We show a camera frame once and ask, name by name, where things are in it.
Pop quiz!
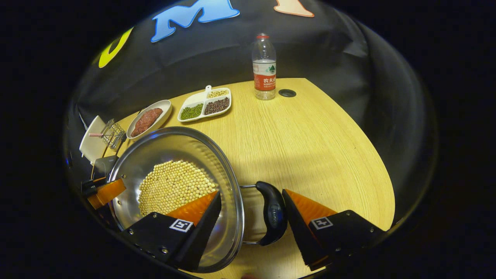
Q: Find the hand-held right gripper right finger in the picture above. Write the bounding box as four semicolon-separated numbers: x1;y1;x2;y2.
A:
281;188;387;272

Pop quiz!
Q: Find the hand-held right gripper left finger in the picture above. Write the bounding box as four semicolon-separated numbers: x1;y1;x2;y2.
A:
119;190;223;273

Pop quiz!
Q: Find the black induction cooktop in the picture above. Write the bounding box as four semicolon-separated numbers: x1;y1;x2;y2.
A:
92;155;119;179

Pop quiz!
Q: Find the stainless steel pot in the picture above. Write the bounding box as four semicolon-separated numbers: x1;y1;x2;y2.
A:
107;126;288;274

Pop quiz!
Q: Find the white toaster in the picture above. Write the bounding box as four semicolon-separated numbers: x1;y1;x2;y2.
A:
79;115;106;164

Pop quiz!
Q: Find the pile of yellow soybeans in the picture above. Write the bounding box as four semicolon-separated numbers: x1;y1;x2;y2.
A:
138;160;218;217

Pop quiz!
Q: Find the brown meat patty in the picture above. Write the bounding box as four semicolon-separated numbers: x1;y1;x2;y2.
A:
131;116;150;138
143;107;164;125

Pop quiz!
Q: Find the white oval plate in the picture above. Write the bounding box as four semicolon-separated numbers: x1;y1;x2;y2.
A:
126;99;172;140

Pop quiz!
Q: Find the heap of green mung beans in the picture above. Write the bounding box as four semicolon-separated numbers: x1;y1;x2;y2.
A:
180;103;203;120

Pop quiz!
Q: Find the white divided dish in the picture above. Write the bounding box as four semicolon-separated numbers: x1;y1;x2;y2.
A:
177;85;232;123

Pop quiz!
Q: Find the heap of dark red beans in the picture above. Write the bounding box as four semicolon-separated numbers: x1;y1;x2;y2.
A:
204;97;230;115

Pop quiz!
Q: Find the clear plastic water bottle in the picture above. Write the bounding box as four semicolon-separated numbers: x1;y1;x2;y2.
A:
251;33;277;101

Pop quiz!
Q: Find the metal wire basket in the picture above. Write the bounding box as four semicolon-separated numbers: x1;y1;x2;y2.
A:
101;119;127;150

